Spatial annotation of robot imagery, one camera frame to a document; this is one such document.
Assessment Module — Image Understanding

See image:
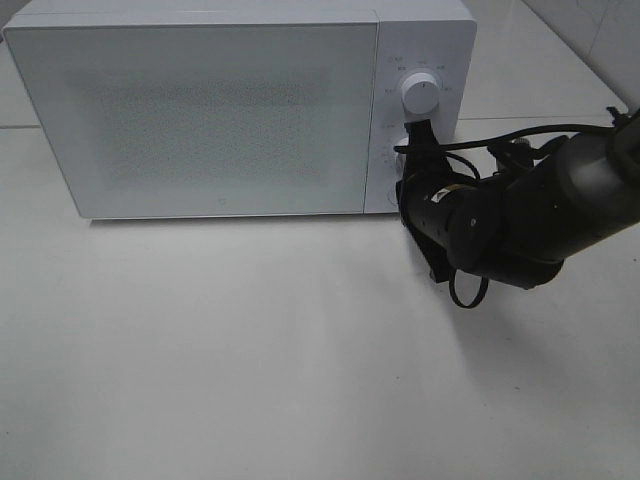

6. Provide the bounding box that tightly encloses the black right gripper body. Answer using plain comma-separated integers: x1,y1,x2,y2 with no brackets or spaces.
396,159,487,283

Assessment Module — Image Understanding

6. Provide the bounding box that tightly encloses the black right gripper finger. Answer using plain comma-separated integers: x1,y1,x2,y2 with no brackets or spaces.
404,119,445,168

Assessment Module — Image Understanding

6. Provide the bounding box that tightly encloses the white microwave knob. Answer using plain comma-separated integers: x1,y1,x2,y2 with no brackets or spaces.
392,136,409,176
401,71,441,115

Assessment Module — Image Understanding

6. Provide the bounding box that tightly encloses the round white door button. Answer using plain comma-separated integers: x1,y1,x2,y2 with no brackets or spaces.
387,187,398,207

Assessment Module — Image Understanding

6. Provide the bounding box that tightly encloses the white microwave door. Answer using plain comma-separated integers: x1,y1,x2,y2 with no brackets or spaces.
7,24,376,219

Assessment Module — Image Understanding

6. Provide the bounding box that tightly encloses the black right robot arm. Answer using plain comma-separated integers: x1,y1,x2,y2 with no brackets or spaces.
396,112,639,289

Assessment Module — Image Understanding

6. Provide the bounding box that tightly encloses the white microwave oven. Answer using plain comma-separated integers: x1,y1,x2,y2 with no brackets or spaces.
2,1,477,220

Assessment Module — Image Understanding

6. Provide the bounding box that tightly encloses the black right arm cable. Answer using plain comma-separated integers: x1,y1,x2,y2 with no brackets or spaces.
393,124,621,309

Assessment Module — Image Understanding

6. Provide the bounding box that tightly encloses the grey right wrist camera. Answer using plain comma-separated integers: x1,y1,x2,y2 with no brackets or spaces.
488,138,536,173

